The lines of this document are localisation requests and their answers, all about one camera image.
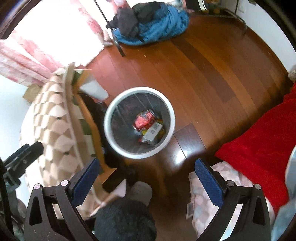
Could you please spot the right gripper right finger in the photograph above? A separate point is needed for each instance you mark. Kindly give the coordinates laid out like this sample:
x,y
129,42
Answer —
x,y
253,221

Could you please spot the red blanket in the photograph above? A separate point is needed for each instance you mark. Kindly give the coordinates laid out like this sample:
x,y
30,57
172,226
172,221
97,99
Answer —
x,y
261,154

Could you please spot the red soda can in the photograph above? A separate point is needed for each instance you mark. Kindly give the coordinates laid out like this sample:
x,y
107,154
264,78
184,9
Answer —
x,y
144,120

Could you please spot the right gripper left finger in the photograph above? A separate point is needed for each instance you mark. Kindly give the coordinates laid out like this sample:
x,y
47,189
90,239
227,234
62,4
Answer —
x,y
52,211

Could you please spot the pink patterned slipper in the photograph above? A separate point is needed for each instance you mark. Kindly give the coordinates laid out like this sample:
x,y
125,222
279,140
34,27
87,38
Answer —
x,y
201,209

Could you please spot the brown cardboard box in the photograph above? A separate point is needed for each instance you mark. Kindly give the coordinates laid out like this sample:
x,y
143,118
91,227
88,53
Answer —
x,y
32,92

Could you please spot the yellow red cigarette box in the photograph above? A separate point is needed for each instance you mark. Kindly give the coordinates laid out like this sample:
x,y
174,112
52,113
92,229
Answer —
x,y
162,132

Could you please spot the checkered printed tablecloth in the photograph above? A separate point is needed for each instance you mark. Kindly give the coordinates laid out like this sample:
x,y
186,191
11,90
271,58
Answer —
x,y
71,136

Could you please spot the pink floral curtain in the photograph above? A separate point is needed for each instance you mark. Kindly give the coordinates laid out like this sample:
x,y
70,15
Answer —
x,y
40,37

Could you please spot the white grey phone box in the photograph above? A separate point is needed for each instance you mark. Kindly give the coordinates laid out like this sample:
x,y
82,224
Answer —
x,y
150,136

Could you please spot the black fuzzy slipper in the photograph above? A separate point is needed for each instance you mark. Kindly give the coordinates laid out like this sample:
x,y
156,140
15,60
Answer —
x,y
125,219

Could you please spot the white round trash bin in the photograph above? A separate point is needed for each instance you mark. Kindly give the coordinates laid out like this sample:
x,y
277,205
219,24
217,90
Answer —
x,y
121,113

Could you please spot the blue black clothes pile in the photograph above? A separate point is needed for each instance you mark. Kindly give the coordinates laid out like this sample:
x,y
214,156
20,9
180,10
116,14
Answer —
x,y
150,22

